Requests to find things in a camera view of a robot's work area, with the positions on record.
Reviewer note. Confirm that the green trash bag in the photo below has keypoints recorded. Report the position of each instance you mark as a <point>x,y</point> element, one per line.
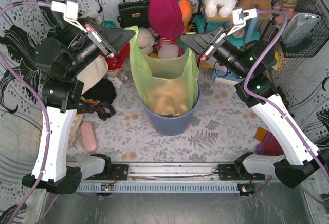
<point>148,72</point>

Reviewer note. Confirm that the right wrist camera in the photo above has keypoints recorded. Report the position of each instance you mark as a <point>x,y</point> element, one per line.
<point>239,18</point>

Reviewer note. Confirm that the pink plush doll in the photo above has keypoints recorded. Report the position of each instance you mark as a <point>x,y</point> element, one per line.
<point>168,48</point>

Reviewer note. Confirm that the crumpled brown paper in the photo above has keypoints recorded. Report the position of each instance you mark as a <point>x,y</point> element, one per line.
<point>170,100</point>

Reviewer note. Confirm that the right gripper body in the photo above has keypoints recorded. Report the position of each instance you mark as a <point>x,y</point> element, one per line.
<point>212,44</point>

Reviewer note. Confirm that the orange checkered towel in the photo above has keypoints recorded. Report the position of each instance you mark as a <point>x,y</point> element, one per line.
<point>74,129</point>

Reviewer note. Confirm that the silver foil pouch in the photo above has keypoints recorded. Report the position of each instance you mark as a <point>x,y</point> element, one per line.
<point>299,27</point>

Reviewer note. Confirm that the blue handled mop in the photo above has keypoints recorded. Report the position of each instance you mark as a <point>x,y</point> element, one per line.
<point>221,73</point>

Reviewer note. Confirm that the blue trash bin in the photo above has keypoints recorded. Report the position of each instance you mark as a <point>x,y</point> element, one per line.
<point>172,126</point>

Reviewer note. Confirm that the cream canvas tote bag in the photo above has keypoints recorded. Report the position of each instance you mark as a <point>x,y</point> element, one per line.
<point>93,73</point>

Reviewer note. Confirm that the magenta cloth bag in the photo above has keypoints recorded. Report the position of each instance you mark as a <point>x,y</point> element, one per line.
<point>165,18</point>

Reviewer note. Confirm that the teal cloth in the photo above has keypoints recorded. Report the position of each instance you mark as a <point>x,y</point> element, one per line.
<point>238,42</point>

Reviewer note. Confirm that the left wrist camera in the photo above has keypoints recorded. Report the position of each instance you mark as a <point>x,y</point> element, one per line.
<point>69,9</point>

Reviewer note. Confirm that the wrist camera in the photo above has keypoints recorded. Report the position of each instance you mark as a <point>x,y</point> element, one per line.
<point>69,9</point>
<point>239,18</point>

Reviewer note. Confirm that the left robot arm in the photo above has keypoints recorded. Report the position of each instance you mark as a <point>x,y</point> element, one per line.
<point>60,100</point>

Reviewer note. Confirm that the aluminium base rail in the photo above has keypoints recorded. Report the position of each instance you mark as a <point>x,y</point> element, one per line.
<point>141,177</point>

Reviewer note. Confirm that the black wire basket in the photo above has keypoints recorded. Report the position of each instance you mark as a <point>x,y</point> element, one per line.
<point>310,45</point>

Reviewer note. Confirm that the pink cylinder toy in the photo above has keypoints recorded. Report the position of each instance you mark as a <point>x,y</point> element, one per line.
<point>88,136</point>

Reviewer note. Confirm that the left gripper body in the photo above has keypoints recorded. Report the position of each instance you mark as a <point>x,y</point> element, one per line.
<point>100,40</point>

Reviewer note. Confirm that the yellow plush duck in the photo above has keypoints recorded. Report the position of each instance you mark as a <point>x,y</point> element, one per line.
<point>277,58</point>

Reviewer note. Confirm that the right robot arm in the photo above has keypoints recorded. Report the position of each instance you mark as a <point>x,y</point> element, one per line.
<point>300,158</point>

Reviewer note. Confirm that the brown patterned strap bag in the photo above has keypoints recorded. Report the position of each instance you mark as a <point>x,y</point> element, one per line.
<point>103,109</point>

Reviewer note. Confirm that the orange plush toy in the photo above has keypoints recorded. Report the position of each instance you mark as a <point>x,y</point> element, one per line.
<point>186,11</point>

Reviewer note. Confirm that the black leather handbag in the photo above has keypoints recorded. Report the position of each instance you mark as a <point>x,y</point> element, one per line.
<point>133,14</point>

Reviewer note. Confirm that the cream plush sheep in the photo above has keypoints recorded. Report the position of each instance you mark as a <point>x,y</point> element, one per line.
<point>145,40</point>

